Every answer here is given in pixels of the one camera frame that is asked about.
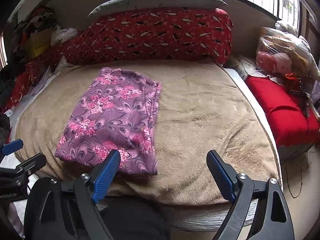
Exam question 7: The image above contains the grey pillow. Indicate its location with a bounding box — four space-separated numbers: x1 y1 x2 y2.
88 0 227 18

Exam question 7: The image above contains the red folded cloth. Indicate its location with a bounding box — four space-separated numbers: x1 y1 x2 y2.
245 76 319 147

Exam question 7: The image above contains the red patterned long pillow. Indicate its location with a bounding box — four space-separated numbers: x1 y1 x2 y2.
29 8 233 68

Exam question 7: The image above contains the red star patterned cloth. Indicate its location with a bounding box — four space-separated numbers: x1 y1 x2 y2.
2 60 53 113

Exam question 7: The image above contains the plastic wrapped doll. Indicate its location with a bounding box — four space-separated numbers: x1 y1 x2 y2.
256 27 319 81

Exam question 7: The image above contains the purple floral garment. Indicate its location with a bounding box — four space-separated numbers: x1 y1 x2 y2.
55 67 161 176

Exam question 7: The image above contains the beige fleece blanket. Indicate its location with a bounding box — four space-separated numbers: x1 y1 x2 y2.
15 60 281 206

